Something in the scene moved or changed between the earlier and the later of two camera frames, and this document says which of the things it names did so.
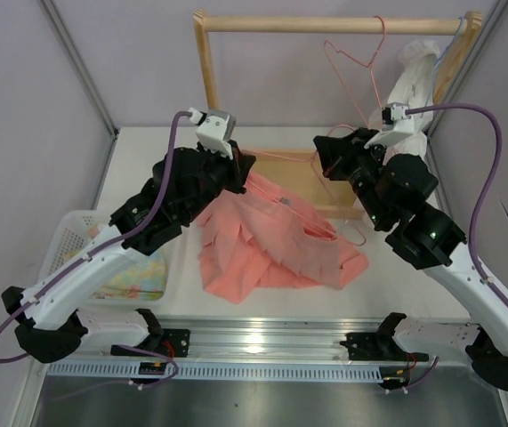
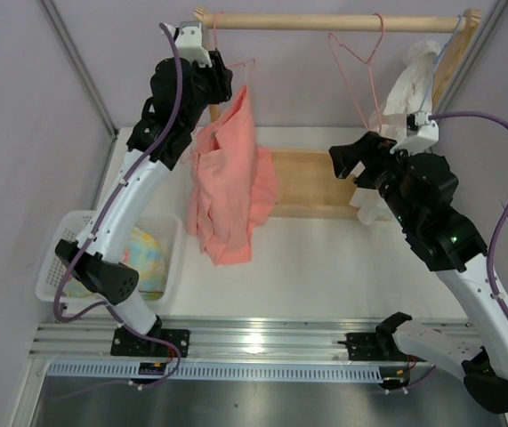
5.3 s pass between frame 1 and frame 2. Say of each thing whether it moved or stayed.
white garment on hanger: stayed
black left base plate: stayed
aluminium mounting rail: stayed
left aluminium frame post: stayed
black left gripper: moved
